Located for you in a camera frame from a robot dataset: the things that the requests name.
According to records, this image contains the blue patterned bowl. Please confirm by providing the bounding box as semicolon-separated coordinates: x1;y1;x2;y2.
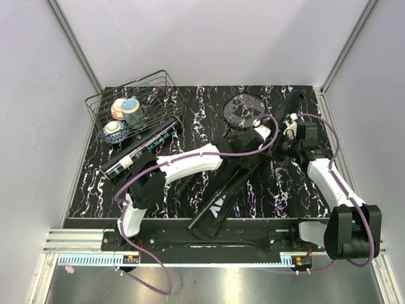
102;120;128;145

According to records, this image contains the orange white bowl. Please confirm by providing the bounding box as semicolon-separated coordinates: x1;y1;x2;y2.
111;98;126;121

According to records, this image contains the blue butterfly mug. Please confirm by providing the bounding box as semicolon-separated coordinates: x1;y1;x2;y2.
120;96;145;129

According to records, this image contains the badminton racket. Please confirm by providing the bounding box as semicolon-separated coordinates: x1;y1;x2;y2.
172;93;266;203
208;166;246;203

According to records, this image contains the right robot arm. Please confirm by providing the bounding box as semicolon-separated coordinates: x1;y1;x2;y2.
275;117;382;260

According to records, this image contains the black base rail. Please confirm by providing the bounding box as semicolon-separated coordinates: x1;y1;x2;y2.
101;217;327;265

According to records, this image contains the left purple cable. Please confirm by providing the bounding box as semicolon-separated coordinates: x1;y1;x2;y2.
114;114;281;297

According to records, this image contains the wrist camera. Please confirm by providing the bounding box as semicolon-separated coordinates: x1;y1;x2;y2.
283;113;299;140
253;125;271;143

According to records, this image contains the wire dish rack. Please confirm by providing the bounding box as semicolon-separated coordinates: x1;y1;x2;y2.
85;70;185;137

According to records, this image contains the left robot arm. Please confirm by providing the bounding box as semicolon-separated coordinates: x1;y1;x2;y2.
114;127;270;251

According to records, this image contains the black racket bag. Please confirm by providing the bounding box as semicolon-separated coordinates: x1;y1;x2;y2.
188;91;304;241

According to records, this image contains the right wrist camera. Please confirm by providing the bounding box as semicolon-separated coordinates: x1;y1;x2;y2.
283;113;299;140

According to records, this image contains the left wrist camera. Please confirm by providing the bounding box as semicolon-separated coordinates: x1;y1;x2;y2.
253;125;271;143

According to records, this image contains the black shuttlecock tube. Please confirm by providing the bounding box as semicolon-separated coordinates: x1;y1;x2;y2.
101;116;182;179

